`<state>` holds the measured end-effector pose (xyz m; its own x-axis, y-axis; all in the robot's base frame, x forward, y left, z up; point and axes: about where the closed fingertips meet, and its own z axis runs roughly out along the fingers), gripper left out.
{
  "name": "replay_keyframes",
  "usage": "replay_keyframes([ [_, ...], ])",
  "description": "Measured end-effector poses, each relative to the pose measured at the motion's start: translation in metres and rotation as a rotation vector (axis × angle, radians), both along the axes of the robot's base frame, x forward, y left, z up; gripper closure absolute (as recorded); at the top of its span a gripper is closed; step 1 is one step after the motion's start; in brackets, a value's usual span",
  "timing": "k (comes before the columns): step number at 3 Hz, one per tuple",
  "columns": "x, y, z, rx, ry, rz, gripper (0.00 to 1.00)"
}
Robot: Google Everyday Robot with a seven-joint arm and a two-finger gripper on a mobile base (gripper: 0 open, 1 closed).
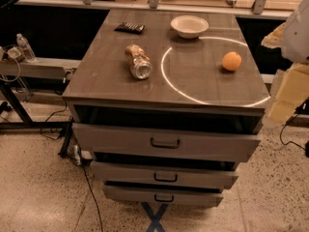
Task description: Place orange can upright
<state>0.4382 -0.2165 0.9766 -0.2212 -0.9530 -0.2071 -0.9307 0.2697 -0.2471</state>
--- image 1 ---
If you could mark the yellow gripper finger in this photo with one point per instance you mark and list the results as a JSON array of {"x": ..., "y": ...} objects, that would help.
[{"x": 292, "y": 93}]

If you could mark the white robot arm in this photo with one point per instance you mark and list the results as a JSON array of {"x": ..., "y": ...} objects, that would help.
[{"x": 292, "y": 37}]

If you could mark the orange fruit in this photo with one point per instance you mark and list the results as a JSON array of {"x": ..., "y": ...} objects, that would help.
[{"x": 231, "y": 61}]

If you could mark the top grey drawer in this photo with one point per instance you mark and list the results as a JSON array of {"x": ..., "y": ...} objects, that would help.
[{"x": 175, "y": 144}]

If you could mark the grey drawer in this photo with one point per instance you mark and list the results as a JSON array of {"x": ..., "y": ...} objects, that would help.
[
  {"x": 159, "y": 175},
  {"x": 175, "y": 144},
  {"x": 154, "y": 195}
]

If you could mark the white paper bowl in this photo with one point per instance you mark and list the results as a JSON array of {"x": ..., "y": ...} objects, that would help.
[{"x": 189, "y": 26}]

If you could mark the grey drawer cabinet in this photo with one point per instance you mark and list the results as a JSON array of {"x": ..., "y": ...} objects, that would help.
[{"x": 188, "y": 89}]

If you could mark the black chocolate bar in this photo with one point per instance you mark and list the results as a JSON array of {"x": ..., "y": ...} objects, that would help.
[{"x": 131, "y": 28}]

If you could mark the blue tape cross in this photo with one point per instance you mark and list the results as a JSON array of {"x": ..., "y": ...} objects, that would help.
[{"x": 155, "y": 217}]

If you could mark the middle grey drawer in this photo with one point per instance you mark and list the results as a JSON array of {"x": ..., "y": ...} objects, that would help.
[{"x": 159, "y": 175}]

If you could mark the bottom grey drawer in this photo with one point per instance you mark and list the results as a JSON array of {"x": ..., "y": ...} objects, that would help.
[{"x": 154, "y": 195}]

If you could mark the clear plastic water bottle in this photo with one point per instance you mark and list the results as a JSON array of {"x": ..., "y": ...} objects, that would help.
[{"x": 26, "y": 48}]

